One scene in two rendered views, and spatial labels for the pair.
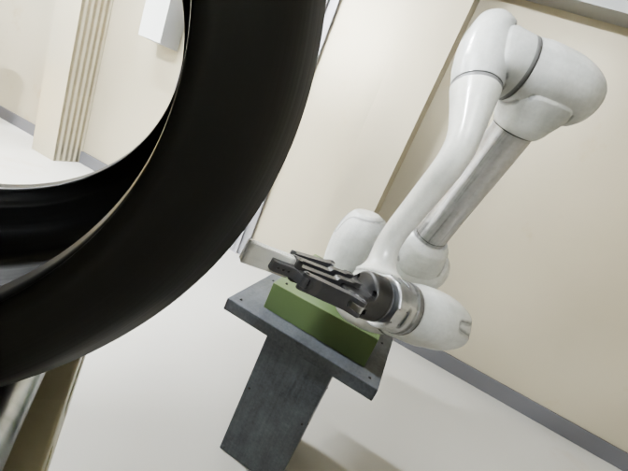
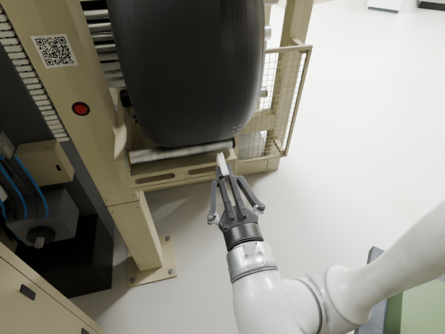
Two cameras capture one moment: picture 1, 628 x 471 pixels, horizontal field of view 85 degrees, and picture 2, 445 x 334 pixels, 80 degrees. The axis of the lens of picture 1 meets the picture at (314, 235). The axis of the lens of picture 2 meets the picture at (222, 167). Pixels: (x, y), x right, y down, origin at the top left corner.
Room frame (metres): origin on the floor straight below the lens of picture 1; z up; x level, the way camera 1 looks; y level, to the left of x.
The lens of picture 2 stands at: (0.54, -0.39, 1.48)
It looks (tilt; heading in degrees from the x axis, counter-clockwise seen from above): 45 degrees down; 104
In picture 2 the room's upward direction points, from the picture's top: straight up
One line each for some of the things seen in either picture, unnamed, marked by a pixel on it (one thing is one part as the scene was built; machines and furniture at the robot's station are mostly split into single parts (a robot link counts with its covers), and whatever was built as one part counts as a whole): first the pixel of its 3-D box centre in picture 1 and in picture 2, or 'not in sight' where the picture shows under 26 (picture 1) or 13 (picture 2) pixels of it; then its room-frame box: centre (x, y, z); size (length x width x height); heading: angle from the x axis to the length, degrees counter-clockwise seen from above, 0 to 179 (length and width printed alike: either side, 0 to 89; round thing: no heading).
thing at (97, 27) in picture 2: not in sight; (105, 47); (-0.19, 0.56, 1.05); 0.20 x 0.15 x 0.30; 28
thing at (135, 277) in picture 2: not in sight; (151, 258); (-0.04, 0.19, 0.01); 0.27 x 0.27 x 0.02; 28
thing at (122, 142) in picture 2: not in sight; (124, 132); (0.02, 0.24, 0.90); 0.40 x 0.03 x 0.10; 118
